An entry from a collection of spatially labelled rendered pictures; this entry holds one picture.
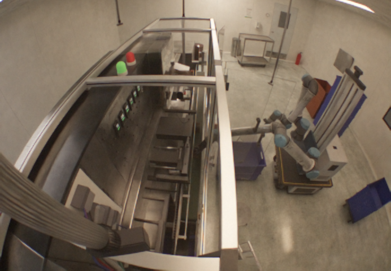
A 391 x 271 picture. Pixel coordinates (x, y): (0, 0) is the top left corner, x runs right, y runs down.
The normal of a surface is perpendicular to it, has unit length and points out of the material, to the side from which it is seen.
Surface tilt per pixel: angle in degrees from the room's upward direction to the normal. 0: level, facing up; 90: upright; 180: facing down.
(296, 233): 0
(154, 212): 0
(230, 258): 0
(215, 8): 90
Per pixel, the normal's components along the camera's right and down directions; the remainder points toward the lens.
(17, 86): 1.00, 0.05
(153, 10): -0.06, 0.71
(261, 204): 0.01, -0.70
